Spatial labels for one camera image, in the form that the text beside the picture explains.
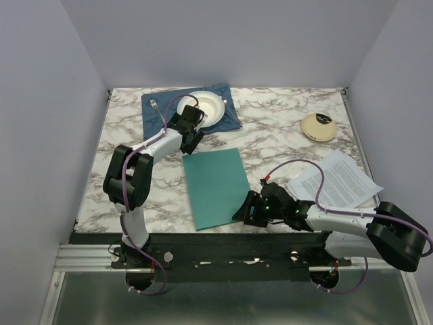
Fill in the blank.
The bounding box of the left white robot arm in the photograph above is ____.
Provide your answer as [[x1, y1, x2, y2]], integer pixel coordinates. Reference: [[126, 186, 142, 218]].
[[103, 104, 207, 268]]

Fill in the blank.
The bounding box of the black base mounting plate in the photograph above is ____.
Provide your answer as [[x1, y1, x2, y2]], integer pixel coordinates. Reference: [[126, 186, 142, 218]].
[[70, 232, 339, 288]]

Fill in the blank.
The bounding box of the printed paper sheets stack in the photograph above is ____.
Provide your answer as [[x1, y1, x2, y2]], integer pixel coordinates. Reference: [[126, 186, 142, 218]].
[[288, 150, 383, 209]]

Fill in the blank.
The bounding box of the silver fork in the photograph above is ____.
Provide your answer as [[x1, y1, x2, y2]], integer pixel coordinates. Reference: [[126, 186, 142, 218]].
[[150, 99, 167, 129]]

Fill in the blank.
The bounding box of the white round bowl plate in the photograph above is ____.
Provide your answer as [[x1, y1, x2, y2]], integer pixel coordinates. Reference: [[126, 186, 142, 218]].
[[177, 91, 225, 129]]

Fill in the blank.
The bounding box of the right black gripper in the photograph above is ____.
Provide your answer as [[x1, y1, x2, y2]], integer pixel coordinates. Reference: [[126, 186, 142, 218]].
[[231, 189, 286, 228]]

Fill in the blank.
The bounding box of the beige small dish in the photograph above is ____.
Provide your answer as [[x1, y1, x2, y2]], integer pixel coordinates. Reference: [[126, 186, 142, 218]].
[[301, 113, 337, 142]]

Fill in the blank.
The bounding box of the silver spoon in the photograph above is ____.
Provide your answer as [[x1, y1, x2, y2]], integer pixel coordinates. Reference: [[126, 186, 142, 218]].
[[219, 95, 242, 125]]

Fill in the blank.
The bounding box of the blue cloth placemat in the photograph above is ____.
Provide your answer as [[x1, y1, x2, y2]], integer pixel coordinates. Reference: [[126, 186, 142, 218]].
[[141, 83, 242, 140]]

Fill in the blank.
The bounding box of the aluminium rail frame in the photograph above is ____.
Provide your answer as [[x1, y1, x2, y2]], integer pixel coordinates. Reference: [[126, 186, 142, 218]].
[[37, 242, 129, 325]]

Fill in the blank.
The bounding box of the teal paper folder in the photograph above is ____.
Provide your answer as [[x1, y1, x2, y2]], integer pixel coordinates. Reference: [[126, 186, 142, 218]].
[[182, 148, 250, 230]]

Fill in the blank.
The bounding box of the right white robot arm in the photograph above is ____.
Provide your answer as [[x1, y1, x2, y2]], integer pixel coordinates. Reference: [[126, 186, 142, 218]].
[[232, 183, 428, 272]]

